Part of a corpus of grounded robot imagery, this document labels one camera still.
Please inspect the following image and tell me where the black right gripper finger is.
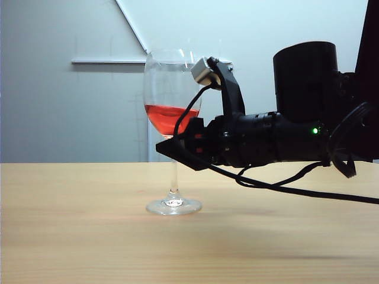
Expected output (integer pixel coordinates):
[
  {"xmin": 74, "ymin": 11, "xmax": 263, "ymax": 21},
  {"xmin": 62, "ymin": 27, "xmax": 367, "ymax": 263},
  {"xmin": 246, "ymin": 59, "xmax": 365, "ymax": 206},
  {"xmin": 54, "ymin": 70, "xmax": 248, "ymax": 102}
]
[
  {"xmin": 156, "ymin": 134, "xmax": 214, "ymax": 172},
  {"xmin": 185, "ymin": 117, "xmax": 206, "ymax": 137}
]

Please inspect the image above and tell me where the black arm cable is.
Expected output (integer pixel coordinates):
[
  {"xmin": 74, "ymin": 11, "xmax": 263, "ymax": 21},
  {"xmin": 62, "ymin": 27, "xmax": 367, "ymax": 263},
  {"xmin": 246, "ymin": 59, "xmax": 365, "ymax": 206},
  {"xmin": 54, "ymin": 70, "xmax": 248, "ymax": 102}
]
[{"xmin": 327, "ymin": 102, "xmax": 371, "ymax": 179}]

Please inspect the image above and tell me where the black camera cable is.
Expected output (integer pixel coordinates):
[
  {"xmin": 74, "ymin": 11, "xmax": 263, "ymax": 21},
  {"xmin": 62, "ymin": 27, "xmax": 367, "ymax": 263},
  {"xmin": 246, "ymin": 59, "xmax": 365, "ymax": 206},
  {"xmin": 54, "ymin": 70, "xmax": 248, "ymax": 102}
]
[{"xmin": 173, "ymin": 85, "xmax": 379, "ymax": 205}]

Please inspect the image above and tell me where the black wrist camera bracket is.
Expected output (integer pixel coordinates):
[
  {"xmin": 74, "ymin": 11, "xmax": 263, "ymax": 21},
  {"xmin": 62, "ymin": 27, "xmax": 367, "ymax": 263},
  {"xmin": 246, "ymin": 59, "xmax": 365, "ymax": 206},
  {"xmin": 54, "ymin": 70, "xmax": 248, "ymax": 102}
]
[{"xmin": 207, "ymin": 56, "xmax": 246, "ymax": 118}]

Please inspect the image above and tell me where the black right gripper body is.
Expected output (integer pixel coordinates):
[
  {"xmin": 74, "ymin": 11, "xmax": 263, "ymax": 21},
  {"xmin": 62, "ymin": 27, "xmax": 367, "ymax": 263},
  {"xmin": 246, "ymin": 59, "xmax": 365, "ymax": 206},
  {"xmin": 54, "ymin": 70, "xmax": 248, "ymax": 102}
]
[{"xmin": 204, "ymin": 111, "xmax": 280, "ymax": 168}]

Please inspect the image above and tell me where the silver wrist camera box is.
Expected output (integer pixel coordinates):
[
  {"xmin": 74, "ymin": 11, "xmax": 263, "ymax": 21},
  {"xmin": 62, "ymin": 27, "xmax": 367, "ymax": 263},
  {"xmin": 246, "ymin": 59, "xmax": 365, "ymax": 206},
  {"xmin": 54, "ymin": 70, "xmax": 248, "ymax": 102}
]
[{"xmin": 191, "ymin": 56, "xmax": 223, "ymax": 91}]

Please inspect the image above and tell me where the wine glass with red liquid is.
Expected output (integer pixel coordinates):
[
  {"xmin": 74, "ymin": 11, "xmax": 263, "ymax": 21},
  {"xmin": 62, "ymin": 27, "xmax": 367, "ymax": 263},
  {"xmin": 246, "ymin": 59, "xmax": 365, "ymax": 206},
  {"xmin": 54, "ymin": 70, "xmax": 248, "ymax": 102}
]
[{"xmin": 143, "ymin": 49, "xmax": 204, "ymax": 217}]

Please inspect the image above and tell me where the diagonal white wall strip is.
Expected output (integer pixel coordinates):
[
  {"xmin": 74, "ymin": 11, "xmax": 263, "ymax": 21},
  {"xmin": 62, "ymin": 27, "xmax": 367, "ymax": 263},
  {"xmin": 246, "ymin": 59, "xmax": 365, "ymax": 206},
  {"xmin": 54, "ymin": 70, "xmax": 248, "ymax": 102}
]
[{"xmin": 114, "ymin": 0, "xmax": 149, "ymax": 55}]

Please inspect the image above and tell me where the horizontal white wall strip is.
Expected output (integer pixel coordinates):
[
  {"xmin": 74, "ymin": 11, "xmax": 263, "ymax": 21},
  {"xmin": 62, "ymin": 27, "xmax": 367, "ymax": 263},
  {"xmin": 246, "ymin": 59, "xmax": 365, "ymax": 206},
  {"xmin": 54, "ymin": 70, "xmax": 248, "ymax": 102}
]
[{"xmin": 70, "ymin": 58, "xmax": 233, "ymax": 66}]

